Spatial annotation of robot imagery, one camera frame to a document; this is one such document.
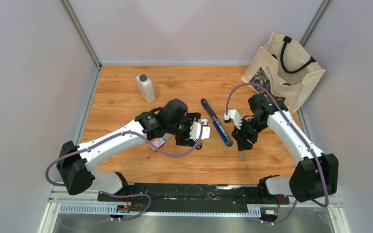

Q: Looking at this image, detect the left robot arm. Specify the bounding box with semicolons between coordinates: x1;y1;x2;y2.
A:
49;99;210;201

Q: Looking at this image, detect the white slotted cable duct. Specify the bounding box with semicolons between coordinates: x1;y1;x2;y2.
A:
58;204;262;217

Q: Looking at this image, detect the red white staple box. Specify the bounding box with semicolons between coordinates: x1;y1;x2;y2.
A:
152;133;172;148

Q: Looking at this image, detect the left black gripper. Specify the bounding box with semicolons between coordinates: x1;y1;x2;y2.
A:
167;112;200;147

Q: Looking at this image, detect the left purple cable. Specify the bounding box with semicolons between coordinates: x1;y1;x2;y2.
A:
45;120;205;222

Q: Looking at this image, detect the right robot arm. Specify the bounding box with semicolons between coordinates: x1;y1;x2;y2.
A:
224;94;339;203

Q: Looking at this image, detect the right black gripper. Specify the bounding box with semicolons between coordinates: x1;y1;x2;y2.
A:
231;117;268;151

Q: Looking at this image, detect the white plastic bottle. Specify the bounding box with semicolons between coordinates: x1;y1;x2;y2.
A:
136;73;156;104

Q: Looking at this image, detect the grey staple strip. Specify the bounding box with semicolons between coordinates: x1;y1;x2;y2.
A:
238;152;244;161

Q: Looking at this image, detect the black stapler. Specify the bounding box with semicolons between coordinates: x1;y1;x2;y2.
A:
195;143;202;150

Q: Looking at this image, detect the beige canvas tote bag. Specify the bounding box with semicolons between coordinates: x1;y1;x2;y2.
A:
241;32;325;114

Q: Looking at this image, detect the purple cable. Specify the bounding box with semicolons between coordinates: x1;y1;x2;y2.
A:
225;83;330;225
45;120;205;222

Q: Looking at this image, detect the blue stapler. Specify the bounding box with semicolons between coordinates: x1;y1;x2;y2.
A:
201;99;233;147

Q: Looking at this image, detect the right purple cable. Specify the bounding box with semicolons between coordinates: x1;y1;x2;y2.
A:
225;83;330;225

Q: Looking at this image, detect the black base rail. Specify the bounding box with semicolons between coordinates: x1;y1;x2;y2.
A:
97;183;289;213

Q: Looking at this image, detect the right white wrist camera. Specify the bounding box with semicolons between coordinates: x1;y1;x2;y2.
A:
223;109;243;129

